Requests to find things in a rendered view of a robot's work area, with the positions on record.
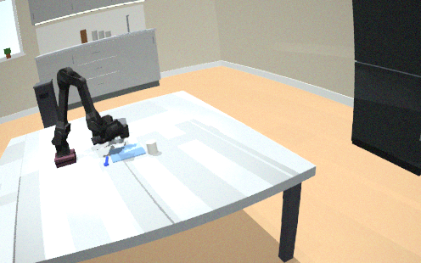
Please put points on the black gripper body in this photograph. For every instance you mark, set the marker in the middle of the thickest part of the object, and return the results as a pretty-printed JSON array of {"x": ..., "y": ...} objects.
[{"x": 123, "y": 136}]

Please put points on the light blue square mat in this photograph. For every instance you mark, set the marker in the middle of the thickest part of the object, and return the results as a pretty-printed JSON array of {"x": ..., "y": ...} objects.
[{"x": 126, "y": 152}]

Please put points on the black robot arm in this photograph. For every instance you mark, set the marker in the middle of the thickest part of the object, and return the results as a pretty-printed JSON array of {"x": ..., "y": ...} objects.
[{"x": 106, "y": 127}]

